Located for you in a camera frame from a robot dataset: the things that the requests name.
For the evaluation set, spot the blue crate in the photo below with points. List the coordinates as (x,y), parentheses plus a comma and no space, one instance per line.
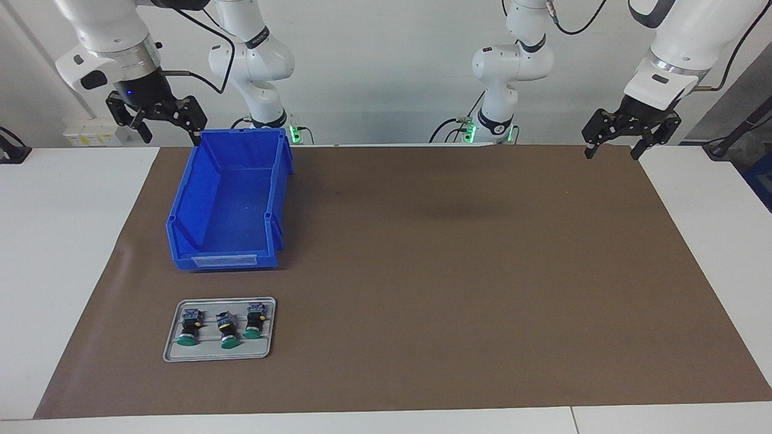
(761,184)

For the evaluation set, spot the blue plastic storage bin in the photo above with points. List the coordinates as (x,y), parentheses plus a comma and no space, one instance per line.
(229,205)

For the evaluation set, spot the brown table mat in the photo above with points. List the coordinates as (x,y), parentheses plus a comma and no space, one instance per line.
(452,313)

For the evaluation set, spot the white wall outlet box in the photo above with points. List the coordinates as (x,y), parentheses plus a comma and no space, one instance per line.
(84,135)

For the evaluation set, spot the black clamp mount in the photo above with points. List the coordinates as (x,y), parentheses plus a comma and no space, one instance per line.
(12,154)

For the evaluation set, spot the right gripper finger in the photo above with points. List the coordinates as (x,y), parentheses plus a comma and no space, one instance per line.
(140,123)
(196,117)

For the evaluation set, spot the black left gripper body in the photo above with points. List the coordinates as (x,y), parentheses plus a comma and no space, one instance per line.
(642,114)

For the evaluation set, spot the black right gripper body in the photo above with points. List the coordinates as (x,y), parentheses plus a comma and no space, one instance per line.
(145,90)

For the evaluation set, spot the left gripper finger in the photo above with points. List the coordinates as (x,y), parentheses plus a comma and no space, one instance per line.
(600,123)
(666,128)

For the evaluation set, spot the black stand pole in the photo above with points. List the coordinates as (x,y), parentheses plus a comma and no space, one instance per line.
(733,135)

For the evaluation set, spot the green push button switch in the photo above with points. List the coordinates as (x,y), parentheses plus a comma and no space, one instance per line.
(228,330)
(189,330)
(254,322)

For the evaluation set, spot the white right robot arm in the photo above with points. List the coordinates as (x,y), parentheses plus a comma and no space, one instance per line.
(108,24)

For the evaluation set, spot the grey metal tray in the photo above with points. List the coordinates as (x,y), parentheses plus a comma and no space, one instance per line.
(218,354)

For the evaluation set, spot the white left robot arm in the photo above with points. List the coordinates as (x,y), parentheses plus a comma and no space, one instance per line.
(512,60)

